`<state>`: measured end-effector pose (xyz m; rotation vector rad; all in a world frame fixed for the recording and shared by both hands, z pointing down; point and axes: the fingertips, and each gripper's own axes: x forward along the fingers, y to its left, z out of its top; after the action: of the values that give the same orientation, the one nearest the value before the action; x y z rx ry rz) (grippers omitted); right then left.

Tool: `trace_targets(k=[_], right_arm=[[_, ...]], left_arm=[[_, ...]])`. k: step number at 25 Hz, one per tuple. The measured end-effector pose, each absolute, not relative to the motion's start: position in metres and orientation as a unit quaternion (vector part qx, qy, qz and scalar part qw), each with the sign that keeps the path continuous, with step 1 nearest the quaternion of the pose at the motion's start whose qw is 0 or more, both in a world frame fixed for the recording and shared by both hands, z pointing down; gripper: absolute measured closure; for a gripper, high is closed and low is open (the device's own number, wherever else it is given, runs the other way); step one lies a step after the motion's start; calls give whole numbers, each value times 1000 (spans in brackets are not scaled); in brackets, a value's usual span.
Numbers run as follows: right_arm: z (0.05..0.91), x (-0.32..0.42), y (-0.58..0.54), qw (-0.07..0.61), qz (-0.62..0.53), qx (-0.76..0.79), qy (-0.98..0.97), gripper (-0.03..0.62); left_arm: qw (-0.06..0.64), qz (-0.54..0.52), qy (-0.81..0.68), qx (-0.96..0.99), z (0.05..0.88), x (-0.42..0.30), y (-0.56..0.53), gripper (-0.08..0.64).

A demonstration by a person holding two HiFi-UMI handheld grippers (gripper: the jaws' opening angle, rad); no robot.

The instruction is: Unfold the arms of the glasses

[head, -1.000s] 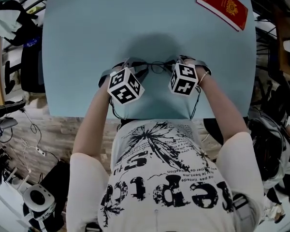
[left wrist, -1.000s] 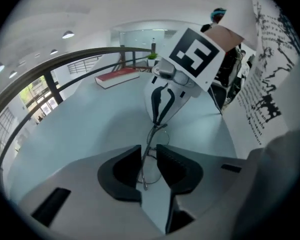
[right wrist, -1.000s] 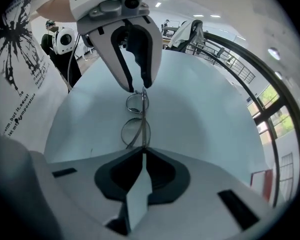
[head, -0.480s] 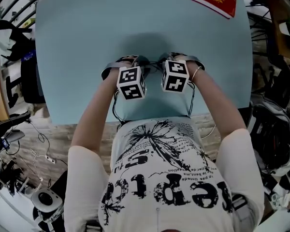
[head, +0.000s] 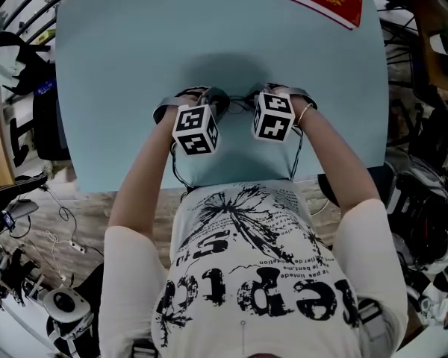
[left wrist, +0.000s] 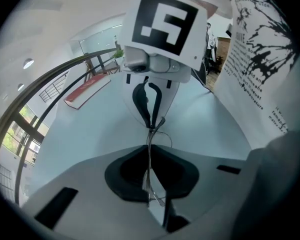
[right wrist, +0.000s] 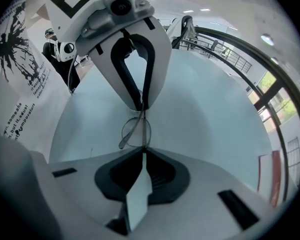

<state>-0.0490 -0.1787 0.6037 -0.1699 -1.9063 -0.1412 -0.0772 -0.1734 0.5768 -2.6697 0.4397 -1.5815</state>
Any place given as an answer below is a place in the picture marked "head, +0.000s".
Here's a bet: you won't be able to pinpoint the white spare gripper device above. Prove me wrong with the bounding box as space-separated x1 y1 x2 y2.
42 285 95 341

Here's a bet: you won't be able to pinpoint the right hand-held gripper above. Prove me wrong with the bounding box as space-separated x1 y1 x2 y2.
246 83 319 142

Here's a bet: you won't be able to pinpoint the black bag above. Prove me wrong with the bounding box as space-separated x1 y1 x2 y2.
31 80 72 161

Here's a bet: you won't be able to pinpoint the person's left forearm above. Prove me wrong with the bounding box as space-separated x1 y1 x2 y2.
108 106 190 244

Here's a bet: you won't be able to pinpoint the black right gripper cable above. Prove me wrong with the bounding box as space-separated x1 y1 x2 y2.
290 125 305 181

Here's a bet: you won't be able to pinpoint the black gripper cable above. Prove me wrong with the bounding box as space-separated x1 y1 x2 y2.
169 142 196 198
290 125 305 181

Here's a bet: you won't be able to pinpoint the person's right forearm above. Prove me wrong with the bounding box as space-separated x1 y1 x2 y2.
292 95 382 216

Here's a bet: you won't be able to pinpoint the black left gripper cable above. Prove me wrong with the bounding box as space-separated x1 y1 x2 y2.
169 142 196 198

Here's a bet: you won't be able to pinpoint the grey harness strap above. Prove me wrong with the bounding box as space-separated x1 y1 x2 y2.
357 298 391 352

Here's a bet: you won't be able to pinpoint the black thin-framed glasses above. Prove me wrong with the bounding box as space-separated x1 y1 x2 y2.
227 94 255 114

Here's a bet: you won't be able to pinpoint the black and grey backpack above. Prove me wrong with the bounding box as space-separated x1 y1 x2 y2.
390 162 448 275

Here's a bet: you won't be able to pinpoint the brown wooden furniture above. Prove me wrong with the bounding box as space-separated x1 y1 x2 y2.
409 0 448 98

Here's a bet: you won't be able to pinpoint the pile of clothes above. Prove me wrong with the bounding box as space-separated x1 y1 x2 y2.
0 31 53 96

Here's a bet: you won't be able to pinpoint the white power strip with cable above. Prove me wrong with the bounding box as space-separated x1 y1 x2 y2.
44 229 87 255

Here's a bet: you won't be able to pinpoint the person's left hand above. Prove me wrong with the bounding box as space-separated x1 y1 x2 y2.
174 92 205 108

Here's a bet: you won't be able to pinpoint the white printed t-shirt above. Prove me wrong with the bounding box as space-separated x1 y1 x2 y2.
98 180 410 358

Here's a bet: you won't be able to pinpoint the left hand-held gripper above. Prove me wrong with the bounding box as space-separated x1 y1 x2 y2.
152 86 231 157

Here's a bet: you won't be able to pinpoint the thin gold bracelet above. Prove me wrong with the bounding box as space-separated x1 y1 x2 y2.
297 102 315 128

